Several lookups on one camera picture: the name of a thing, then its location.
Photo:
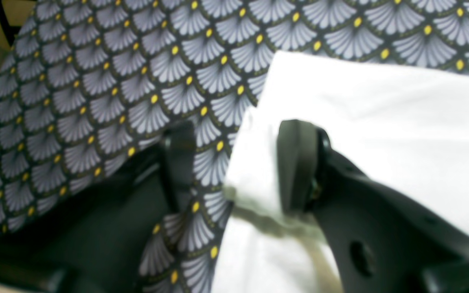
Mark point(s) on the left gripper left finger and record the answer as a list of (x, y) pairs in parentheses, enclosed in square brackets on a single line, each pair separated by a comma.
[(96, 228)]

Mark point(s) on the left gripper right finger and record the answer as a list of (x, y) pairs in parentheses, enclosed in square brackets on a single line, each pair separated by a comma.
[(382, 241)]

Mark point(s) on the white printed T-shirt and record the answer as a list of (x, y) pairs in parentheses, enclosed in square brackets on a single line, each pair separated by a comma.
[(404, 127)]

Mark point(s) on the fan-patterned grey tablecloth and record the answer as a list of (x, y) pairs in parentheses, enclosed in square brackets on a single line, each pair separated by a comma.
[(89, 83)]

